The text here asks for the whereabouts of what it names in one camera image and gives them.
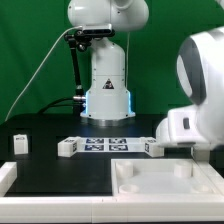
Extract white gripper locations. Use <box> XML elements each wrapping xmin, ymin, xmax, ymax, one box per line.
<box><xmin>156</xmin><ymin>108</ymin><xmax>211</xmax><ymax>148</ymax></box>

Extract white square table top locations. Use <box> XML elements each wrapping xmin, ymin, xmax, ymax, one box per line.
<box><xmin>111</xmin><ymin>159</ymin><xmax>224</xmax><ymax>196</ymax></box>

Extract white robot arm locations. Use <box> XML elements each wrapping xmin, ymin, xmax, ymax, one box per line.
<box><xmin>68</xmin><ymin>0</ymin><xmax>224</xmax><ymax>147</ymax></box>

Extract printed marker tag sheet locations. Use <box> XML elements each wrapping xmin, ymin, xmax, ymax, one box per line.
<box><xmin>77</xmin><ymin>137</ymin><xmax>144</xmax><ymax>153</ymax></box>

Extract black base cables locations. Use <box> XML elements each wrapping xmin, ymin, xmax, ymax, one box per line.
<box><xmin>38</xmin><ymin>97</ymin><xmax>83</xmax><ymax>115</ymax></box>

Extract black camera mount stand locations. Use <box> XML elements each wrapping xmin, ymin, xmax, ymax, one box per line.
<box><xmin>64</xmin><ymin>31</ymin><xmax>91</xmax><ymax>116</ymax></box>

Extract black depth camera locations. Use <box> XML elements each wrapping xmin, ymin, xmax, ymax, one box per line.
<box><xmin>82</xmin><ymin>24</ymin><xmax>115</xmax><ymax>37</ymax></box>

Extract white camera cable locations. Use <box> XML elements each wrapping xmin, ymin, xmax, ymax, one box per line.
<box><xmin>4</xmin><ymin>25</ymin><xmax>84</xmax><ymax>122</ymax></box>

